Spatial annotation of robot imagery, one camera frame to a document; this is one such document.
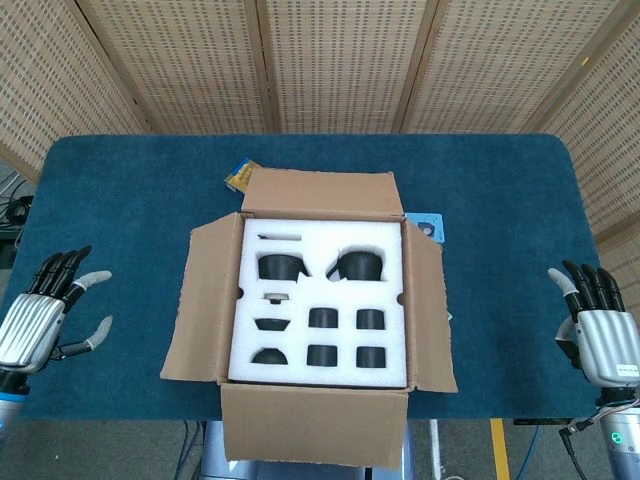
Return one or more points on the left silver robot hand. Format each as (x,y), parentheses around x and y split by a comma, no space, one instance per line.
(30,325)

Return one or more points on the blue table cloth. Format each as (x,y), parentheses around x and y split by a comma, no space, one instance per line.
(125,225)

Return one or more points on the red cardboard box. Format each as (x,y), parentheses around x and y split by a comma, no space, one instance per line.
(315,425)

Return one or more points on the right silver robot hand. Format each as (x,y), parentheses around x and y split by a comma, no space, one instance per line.
(610,340)

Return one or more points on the colourful snack packet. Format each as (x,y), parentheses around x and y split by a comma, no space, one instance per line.
(240,175)

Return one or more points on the black shallow bowl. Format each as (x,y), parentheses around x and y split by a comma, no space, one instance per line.
(271,325)

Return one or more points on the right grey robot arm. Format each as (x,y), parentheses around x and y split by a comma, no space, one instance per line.
(622,440)

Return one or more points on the white foam insert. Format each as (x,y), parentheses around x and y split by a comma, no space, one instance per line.
(320,295)

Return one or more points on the black tea cup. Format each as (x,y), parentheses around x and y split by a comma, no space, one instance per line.
(322,356)
(371,357)
(324,318)
(371,320)

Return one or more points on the black pitcher cup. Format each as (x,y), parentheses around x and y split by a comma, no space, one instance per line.
(277,267)

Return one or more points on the black teapot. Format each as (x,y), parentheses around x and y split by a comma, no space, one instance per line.
(360,265)

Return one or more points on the small grey strainer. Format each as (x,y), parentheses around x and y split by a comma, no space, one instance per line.
(276,298)

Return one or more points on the woven folding screen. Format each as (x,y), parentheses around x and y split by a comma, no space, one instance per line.
(340,65)

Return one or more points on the light blue square card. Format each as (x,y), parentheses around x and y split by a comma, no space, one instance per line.
(425,225)

